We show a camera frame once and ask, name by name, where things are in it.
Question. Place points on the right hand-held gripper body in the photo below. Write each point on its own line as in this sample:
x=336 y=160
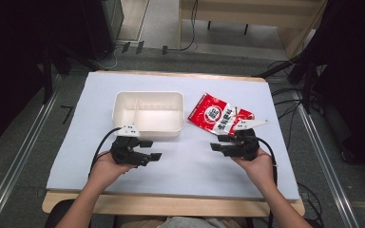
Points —
x=247 y=144

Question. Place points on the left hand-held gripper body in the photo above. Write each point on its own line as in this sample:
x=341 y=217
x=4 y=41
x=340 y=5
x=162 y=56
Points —
x=124 y=152

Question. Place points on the red snack packet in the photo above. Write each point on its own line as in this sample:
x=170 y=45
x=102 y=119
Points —
x=210 y=114

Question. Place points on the white plastic container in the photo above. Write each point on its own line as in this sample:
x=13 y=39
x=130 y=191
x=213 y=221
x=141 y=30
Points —
x=149 y=114

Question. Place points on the person's left hand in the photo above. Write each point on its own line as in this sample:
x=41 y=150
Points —
x=106 y=169

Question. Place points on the person's right hand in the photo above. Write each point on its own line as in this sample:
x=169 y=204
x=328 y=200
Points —
x=259 y=167

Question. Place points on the white table sheet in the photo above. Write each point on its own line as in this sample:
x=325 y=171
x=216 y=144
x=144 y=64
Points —
x=183 y=164

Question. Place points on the wooden table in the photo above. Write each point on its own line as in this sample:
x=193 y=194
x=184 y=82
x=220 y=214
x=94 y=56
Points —
x=171 y=205

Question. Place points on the person's grey shirt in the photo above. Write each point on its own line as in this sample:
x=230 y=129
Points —
x=196 y=222

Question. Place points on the dark cabinet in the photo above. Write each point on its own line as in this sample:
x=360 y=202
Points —
x=103 y=28

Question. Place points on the light wooden bench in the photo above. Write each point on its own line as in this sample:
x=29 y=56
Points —
x=259 y=9

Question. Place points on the metal floor rail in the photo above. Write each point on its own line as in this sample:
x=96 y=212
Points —
x=326 y=158
x=19 y=158

